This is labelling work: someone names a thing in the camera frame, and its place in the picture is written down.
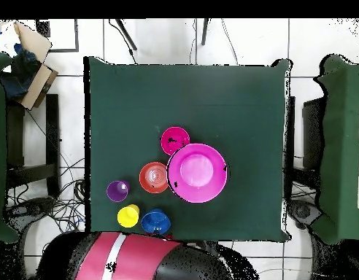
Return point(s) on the cardboard box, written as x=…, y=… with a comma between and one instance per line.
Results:
x=36, y=84

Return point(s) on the black tripod leg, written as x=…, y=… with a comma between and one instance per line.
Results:
x=205, y=32
x=127, y=35

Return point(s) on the small dark blue bowl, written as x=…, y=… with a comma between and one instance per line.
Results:
x=155, y=221

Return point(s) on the dark blue cloth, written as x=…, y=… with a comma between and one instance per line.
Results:
x=19, y=75

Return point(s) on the large pink bowl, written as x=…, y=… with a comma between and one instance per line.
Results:
x=197, y=172

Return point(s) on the black rectangular frame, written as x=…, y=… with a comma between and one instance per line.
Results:
x=76, y=38

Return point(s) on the grey base with black knob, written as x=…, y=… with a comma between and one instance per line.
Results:
x=33, y=208
x=303, y=211

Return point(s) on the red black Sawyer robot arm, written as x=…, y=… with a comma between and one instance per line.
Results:
x=138, y=259

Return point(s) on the small crimson bowl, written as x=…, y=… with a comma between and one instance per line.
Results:
x=173, y=138

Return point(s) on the dark green table cloth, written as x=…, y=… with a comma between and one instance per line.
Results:
x=182, y=96

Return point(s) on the yellow cup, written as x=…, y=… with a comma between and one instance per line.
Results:
x=127, y=216

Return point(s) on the purple cup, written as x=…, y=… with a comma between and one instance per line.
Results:
x=117, y=191

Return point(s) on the small red-orange bowl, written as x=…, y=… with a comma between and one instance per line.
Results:
x=153, y=178

